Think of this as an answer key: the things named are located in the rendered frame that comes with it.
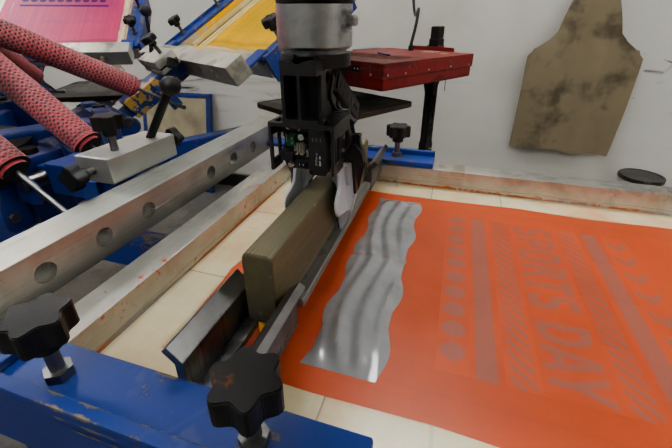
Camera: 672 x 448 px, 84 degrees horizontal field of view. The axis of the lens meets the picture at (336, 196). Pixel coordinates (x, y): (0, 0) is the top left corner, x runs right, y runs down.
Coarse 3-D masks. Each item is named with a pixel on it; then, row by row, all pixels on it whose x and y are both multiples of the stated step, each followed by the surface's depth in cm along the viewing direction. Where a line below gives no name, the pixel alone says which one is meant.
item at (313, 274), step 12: (360, 192) 57; (360, 204) 55; (336, 228) 48; (336, 240) 45; (324, 252) 43; (312, 264) 41; (324, 264) 41; (312, 276) 39; (312, 288) 38; (300, 300) 36
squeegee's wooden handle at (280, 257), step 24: (312, 192) 42; (288, 216) 37; (312, 216) 39; (264, 240) 33; (288, 240) 34; (312, 240) 40; (264, 264) 31; (288, 264) 34; (264, 288) 32; (288, 288) 35; (264, 312) 33
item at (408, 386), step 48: (336, 288) 43; (432, 288) 43; (432, 336) 37; (288, 384) 32; (336, 384) 32; (384, 384) 32; (432, 384) 32; (480, 384) 32; (480, 432) 28; (528, 432) 28; (576, 432) 28; (624, 432) 28
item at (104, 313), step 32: (256, 192) 60; (480, 192) 66; (512, 192) 65; (544, 192) 63; (576, 192) 62; (608, 192) 60; (640, 192) 59; (192, 224) 49; (224, 224) 52; (160, 256) 43; (192, 256) 46; (96, 288) 38; (128, 288) 38; (160, 288) 42; (96, 320) 34; (128, 320) 38
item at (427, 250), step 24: (360, 216) 59; (432, 216) 59; (456, 216) 59; (480, 216) 59; (504, 216) 59; (528, 216) 59; (552, 216) 59; (432, 240) 52; (624, 240) 52; (648, 240) 52; (432, 264) 47; (648, 264) 47
